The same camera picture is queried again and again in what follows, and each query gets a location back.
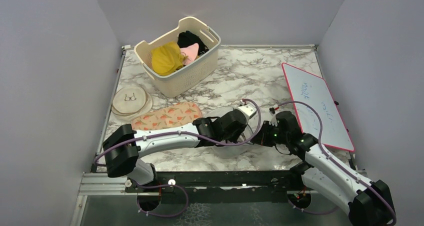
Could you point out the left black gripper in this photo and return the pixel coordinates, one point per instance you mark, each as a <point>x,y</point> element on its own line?
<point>240,131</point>

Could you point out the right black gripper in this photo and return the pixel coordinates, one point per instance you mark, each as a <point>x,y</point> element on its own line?
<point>261,137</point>

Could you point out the yellow bra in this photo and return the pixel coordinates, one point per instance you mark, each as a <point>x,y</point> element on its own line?
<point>166,59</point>

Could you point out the white mesh cylindrical laundry bag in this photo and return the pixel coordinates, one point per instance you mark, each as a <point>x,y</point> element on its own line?
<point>228,152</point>

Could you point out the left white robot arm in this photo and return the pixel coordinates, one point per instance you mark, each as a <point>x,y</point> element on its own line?
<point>124,149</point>

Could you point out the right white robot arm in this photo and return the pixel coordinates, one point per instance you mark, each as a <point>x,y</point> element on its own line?
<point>366,202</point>

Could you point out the floral peach mesh laundry bag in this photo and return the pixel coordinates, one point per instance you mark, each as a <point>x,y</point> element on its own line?
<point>178,114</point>

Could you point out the cream perforated laundry basket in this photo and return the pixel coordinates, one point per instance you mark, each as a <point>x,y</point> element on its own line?
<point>190,75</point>

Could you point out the round beige bra wash bag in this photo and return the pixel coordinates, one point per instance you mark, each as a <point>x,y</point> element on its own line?
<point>131,102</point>

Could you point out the pink framed whiteboard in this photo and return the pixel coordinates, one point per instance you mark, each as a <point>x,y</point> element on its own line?
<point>316,102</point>

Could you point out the pink garment in basket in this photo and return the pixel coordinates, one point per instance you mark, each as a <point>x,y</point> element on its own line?
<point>189,53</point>

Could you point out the black garment in basket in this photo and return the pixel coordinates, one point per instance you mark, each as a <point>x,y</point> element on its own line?
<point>187,38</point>

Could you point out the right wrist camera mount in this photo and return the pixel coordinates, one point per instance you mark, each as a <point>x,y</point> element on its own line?
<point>274,110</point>

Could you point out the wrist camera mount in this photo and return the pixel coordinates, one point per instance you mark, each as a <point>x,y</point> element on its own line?
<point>274,110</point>
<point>247,109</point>

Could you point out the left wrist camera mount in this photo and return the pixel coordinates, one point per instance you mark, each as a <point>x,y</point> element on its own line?
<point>247,109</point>

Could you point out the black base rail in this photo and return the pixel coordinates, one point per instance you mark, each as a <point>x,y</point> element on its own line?
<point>216,187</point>

